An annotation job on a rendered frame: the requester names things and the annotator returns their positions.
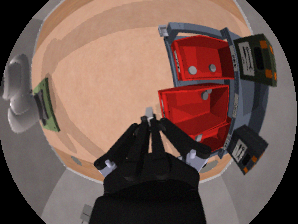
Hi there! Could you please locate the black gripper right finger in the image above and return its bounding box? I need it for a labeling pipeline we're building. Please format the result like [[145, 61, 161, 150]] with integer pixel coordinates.
[[149, 107, 212, 180]]

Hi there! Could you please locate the red bin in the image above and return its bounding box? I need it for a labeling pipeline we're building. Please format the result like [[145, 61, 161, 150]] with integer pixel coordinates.
[[171, 35, 234, 81], [199, 116, 231, 152], [158, 83, 229, 137]]

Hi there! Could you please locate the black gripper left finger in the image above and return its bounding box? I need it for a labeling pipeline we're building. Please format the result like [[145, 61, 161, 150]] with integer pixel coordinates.
[[94, 107, 150, 181]]

